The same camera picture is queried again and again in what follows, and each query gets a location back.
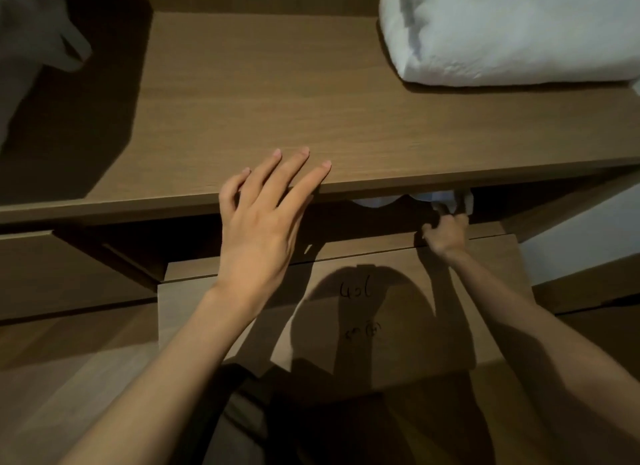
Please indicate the person's right hand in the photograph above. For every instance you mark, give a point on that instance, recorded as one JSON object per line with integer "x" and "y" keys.
{"x": 447, "y": 237}

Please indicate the person's left hand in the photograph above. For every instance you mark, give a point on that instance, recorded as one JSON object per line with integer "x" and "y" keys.
{"x": 255, "y": 240}

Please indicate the wooden cabinet flap door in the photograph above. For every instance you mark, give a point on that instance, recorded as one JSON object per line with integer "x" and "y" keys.
{"x": 360, "y": 320}

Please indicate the person's left forearm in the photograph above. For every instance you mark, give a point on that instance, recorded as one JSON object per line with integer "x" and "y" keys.
{"x": 165, "y": 379}

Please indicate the person's right forearm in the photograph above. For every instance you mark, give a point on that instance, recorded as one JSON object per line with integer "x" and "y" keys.
{"x": 550, "y": 345}

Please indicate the person's dark trousers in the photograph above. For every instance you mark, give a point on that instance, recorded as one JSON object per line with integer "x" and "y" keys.
{"x": 310, "y": 429}

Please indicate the wooden vanity base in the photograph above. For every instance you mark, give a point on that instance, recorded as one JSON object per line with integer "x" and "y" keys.
{"x": 60, "y": 275}

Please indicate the white plastic bag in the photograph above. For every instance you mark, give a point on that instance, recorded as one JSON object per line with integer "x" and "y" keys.
{"x": 30, "y": 40}

